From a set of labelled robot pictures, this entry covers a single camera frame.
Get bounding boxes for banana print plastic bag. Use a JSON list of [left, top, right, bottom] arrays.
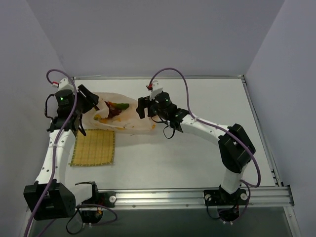
[[82, 92, 156, 134]]

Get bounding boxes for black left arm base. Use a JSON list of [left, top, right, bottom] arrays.
[[66, 191, 118, 235]]

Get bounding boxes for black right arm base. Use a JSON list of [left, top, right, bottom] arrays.
[[203, 188, 249, 224]]

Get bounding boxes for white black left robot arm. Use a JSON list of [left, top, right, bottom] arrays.
[[23, 85, 99, 221]]

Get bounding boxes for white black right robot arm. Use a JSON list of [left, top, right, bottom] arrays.
[[136, 92, 256, 195]]

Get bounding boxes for green fake fruit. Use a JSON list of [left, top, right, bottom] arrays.
[[115, 103, 130, 110]]

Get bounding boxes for dark red fake grapes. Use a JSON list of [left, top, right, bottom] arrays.
[[105, 101, 122, 119]]

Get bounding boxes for yellow woven placemat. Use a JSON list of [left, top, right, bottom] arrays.
[[69, 129, 115, 167]]

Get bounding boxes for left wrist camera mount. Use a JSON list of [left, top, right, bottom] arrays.
[[52, 78, 74, 92]]

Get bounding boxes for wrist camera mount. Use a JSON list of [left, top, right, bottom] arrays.
[[147, 80, 163, 101], [52, 78, 74, 92]]

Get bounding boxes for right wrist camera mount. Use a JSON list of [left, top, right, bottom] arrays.
[[147, 80, 163, 101]]

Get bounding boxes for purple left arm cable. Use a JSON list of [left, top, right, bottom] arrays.
[[23, 69, 118, 237]]

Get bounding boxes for front aluminium mounting rail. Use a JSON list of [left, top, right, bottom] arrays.
[[28, 186, 295, 210]]

